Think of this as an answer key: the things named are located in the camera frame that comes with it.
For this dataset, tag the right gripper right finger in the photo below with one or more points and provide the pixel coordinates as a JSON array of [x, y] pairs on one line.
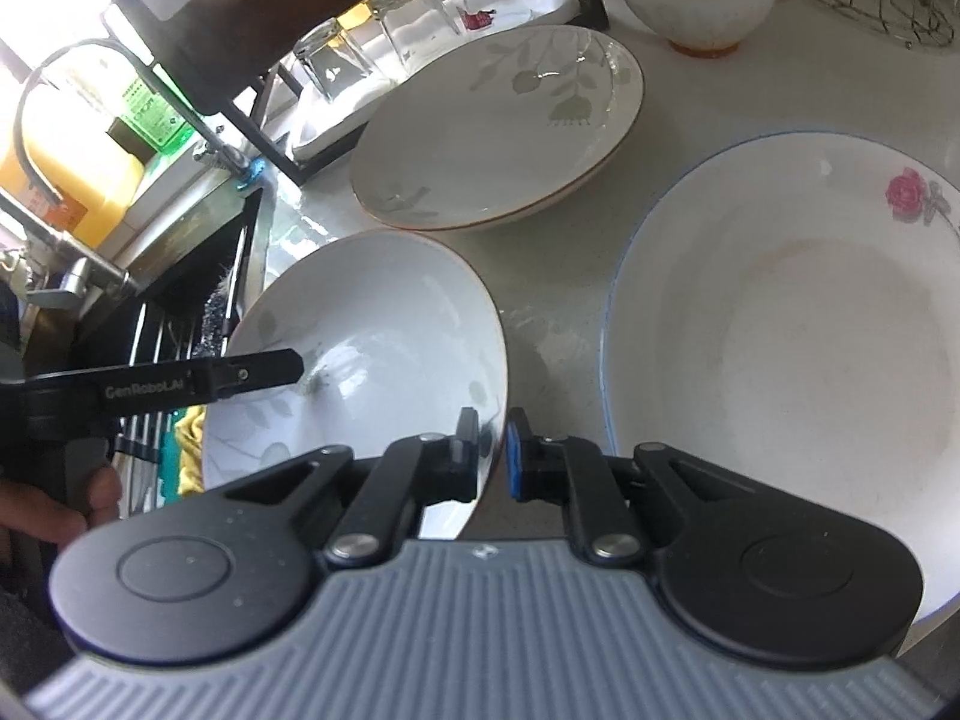
[[617, 511]]

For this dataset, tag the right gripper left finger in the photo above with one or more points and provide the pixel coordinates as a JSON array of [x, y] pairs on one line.
[[356, 512]]

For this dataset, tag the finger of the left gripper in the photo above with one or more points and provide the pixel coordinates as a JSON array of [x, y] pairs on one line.
[[228, 376]]

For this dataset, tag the white leaf-pattern bowl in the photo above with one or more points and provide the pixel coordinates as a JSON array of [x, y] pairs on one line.
[[397, 334]]

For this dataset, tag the white leaf-pattern plate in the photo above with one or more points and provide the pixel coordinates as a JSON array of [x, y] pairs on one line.
[[498, 129]]

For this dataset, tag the person's left hand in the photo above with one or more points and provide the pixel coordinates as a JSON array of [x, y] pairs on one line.
[[31, 512]]

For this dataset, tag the yellow dish cloth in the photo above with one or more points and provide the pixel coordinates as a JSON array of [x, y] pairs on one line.
[[188, 434]]

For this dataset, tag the chrome sink faucet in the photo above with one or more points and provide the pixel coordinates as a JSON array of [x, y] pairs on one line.
[[54, 270]]

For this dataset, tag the yellow detergent bottle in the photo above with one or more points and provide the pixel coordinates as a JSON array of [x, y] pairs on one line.
[[97, 178]]

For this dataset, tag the green label bottle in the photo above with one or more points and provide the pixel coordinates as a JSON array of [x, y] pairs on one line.
[[143, 122]]

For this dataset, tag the clear glass left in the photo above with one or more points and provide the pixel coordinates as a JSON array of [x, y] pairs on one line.
[[332, 60]]

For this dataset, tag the clear glass middle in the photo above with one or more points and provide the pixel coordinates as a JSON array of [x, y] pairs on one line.
[[418, 31]]

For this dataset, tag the white drying tray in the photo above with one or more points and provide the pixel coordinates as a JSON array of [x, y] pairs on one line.
[[317, 124]]

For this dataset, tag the white bowl orange base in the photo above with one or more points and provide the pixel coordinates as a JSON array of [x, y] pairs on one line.
[[702, 28]]

